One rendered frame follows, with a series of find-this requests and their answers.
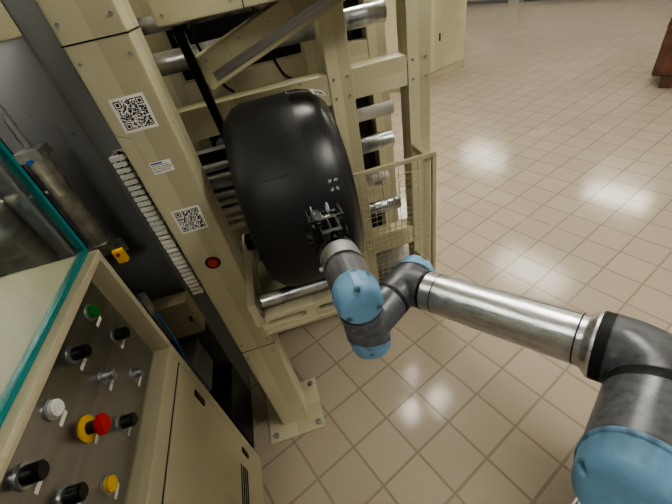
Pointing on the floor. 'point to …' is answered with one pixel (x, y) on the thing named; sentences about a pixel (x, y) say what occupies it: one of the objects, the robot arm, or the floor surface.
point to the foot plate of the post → (298, 420)
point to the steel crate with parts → (665, 60)
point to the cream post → (125, 80)
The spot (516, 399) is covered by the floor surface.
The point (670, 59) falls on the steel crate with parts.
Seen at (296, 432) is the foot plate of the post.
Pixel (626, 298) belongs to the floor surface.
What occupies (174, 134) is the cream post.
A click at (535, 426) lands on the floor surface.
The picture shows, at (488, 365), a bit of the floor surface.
